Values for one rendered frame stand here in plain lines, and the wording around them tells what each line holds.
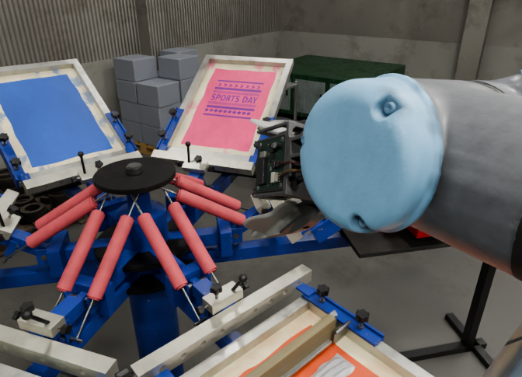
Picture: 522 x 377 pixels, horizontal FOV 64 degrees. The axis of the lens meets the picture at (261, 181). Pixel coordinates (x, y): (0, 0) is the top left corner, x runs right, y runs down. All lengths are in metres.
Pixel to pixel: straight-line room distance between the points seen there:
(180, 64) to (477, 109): 5.10
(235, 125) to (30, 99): 1.13
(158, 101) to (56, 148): 2.78
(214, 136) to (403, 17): 5.83
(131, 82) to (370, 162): 5.19
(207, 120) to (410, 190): 2.32
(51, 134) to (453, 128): 2.36
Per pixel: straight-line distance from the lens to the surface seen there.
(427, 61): 7.74
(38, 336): 1.47
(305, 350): 1.31
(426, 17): 7.71
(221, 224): 1.80
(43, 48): 5.36
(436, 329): 3.01
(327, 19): 8.33
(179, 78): 5.27
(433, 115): 0.19
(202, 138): 2.39
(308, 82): 6.40
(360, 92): 0.19
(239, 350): 1.36
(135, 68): 5.30
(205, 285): 1.49
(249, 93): 2.54
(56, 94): 2.70
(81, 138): 2.47
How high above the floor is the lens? 1.99
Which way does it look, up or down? 26 degrees down
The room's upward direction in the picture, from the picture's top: straight up
